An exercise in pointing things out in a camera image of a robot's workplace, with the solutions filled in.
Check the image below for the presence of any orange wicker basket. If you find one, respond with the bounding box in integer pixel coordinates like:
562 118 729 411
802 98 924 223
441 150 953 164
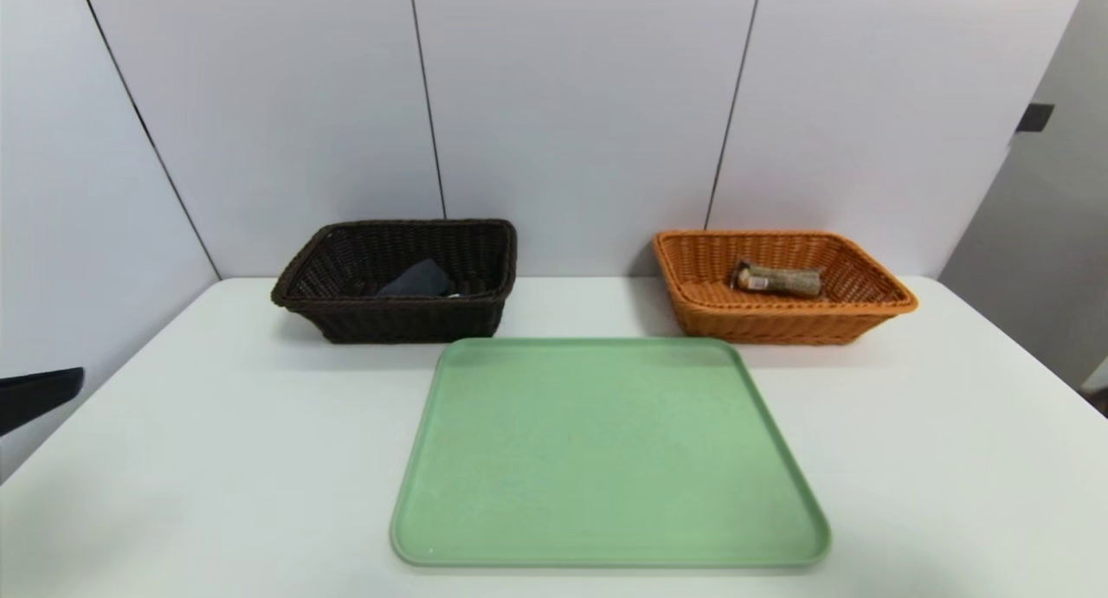
652 229 918 346

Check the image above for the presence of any Ferrero Rocher chocolate pack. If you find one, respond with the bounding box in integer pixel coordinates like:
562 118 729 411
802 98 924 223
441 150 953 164
731 259 826 299

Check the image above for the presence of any dark brown wicker basket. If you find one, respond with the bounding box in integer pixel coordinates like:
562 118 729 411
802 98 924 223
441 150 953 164
271 219 519 345

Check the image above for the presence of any green plastic tray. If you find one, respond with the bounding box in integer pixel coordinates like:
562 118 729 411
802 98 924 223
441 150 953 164
390 337 832 569

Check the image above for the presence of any dark grey cloth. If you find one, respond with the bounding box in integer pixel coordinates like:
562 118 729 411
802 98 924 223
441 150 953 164
377 258 453 299

